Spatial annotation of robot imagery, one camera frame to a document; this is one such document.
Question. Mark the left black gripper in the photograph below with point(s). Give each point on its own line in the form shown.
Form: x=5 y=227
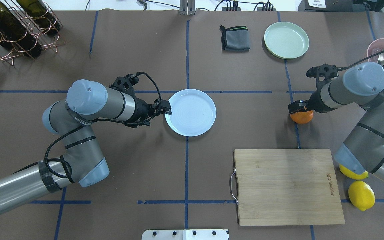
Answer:
x=142 y=110

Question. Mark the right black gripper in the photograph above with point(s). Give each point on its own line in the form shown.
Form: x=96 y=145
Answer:
x=314 y=101

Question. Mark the orange fruit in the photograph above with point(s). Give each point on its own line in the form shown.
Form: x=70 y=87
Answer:
x=302 y=117

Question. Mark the light blue ceramic plate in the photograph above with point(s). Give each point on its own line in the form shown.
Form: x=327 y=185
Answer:
x=193 y=112

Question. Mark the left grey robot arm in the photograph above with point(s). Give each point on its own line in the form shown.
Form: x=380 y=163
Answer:
x=76 y=156

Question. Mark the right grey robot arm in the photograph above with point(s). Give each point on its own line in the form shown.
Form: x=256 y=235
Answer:
x=252 y=113

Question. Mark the light green plate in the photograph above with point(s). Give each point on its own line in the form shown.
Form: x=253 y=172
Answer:
x=286 y=40

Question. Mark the yellow lemon near board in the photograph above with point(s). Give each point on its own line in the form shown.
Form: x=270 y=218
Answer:
x=350 y=174

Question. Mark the bamboo cutting board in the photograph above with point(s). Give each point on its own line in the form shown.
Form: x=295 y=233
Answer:
x=287 y=187

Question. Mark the grey folded cloth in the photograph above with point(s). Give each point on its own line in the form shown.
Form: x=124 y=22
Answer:
x=235 y=39

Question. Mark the yellow lemon outer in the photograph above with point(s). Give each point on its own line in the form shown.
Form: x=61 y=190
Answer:
x=361 y=195

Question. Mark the dark wine bottle right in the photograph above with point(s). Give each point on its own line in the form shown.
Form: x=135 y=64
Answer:
x=41 y=15

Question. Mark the dark wine bottle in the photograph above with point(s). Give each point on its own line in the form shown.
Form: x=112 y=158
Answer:
x=14 y=31
x=41 y=15

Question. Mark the dark wine bottle left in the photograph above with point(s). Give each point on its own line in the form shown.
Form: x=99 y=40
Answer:
x=14 y=31

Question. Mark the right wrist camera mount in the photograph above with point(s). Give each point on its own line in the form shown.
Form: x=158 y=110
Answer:
x=323 y=74

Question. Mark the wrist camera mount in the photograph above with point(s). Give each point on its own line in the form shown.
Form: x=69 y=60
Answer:
x=125 y=84
x=323 y=74

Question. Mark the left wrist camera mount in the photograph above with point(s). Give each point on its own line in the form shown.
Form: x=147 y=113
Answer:
x=125 y=84

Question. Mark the aluminium frame post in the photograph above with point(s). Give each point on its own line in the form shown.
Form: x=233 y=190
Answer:
x=187 y=7

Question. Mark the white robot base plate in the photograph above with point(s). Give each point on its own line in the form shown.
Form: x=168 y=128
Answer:
x=186 y=234

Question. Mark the copper wire bottle rack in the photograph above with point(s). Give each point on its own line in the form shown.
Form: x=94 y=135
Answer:
x=27 y=28

